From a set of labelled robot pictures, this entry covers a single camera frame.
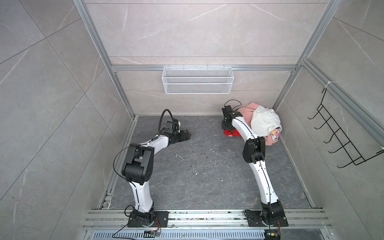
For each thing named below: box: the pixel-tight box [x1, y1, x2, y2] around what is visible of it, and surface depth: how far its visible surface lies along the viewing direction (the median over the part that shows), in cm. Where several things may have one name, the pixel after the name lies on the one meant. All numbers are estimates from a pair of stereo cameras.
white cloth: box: [251, 105, 282, 137], surface depth 105 cm
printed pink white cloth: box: [270, 128, 281, 143], surface depth 100 cm
